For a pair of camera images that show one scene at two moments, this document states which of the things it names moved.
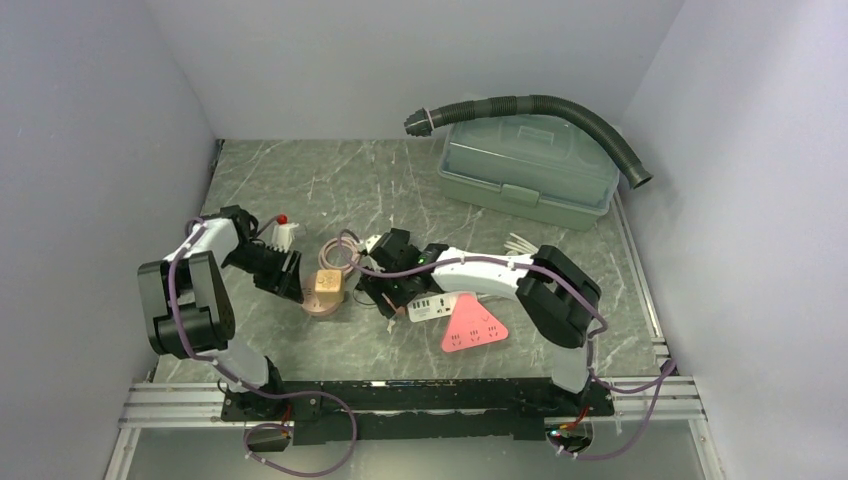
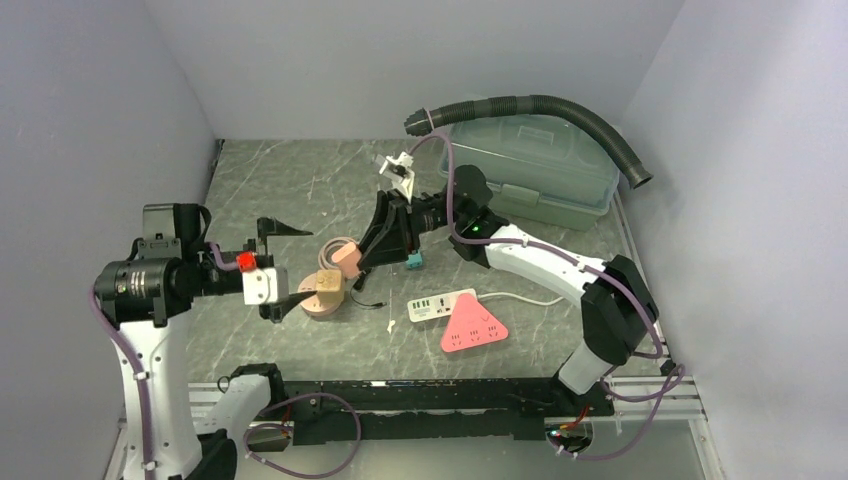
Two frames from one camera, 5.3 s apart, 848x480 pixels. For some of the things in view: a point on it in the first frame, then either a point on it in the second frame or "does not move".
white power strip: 439,306 does not move
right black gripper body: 392,287 → 426,214
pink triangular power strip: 471,324 does not move
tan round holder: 311,304 does not move
